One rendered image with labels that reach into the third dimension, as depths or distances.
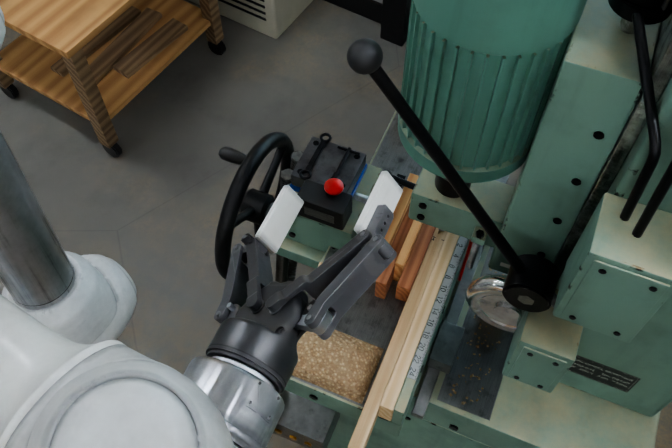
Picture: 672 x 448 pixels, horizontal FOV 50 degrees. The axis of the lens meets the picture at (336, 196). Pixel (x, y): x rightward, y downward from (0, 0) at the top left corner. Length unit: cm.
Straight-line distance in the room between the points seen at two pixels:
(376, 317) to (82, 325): 48
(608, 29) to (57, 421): 61
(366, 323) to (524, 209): 33
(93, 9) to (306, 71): 83
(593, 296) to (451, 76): 28
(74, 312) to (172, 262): 105
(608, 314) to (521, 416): 40
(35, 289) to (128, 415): 80
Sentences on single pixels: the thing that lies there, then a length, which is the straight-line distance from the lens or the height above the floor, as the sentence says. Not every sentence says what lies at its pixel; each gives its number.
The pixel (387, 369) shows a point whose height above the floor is 94.
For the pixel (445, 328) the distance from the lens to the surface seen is 118.
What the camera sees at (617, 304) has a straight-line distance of 82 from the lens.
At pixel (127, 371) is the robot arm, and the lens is 40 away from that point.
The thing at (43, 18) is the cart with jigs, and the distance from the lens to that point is 223.
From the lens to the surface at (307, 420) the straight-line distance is 135.
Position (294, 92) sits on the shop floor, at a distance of 260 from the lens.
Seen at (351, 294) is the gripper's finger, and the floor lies 137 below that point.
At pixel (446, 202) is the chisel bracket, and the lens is 103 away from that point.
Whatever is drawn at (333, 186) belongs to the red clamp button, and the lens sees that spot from 109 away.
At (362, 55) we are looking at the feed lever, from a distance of 69.
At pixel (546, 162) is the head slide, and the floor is 127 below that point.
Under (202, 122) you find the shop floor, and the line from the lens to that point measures 254.
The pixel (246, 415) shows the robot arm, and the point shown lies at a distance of 59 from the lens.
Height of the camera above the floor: 192
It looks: 56 degrees down
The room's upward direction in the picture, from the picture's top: straight up
